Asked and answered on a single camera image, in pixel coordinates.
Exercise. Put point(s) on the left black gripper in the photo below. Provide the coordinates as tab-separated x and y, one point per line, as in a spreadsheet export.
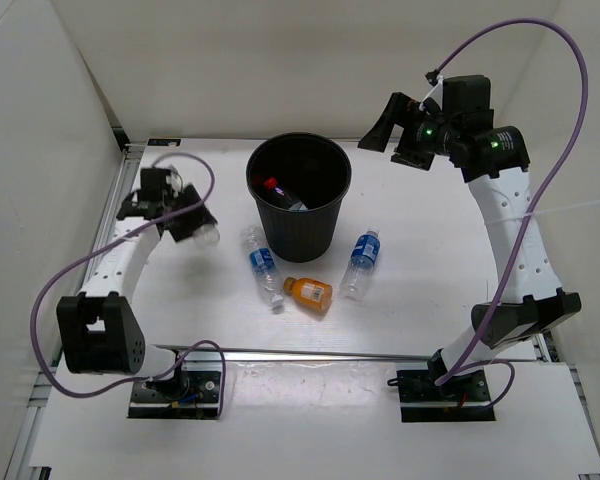
198	216

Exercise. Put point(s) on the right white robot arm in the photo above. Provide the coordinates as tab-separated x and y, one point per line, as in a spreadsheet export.
494	164

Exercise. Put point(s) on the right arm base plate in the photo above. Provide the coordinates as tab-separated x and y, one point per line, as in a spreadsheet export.
463	399

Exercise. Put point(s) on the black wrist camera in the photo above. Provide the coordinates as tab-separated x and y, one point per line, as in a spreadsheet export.
155	185
467	95

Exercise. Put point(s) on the black plastic waste bin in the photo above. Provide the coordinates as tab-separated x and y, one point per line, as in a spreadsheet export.
318	172

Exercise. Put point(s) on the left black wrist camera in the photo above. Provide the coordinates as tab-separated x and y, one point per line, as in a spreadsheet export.
155	185

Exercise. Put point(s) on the small black cap water bottle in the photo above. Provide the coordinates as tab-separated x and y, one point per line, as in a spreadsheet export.
206	236

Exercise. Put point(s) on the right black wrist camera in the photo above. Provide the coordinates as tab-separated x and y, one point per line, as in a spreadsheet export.
467	95

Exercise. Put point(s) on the tall white cap water bottle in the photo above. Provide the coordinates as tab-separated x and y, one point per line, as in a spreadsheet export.
266	274

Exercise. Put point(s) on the orange juice bottle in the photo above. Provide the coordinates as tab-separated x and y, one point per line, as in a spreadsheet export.
309	293

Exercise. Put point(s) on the blue cap water bottle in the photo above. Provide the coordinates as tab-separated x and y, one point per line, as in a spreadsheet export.
357	278

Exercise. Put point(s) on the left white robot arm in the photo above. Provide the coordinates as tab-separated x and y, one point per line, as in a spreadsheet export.
99	331

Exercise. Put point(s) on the red cap water bottle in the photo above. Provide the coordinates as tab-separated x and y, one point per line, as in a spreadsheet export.
281	197

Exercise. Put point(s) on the aluminium table frame rail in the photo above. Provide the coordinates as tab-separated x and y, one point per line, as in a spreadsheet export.
209	353

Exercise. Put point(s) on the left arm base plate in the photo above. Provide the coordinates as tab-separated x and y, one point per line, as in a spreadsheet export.
194	392

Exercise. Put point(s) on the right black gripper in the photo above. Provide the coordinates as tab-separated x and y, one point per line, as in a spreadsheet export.
403	112

